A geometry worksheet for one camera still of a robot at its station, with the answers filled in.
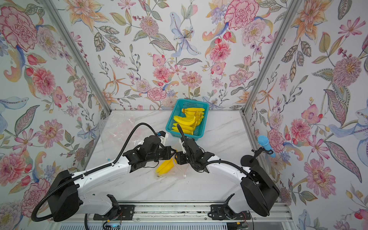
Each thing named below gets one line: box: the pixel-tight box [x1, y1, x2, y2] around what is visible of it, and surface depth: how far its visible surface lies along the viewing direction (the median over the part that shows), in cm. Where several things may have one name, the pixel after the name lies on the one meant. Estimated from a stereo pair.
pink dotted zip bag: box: [99, 112, 146, 161], surface depth 101 cm
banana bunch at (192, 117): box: [171, 107, 206, 132], surface depth 105 cm
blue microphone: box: [257, 135, 276, 158], surface depth 71 cm
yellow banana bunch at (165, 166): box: [155, 157, 177, 175], surface depth 88 cm
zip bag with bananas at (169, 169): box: [154, 154, 190, 180], surface depth 87 cm
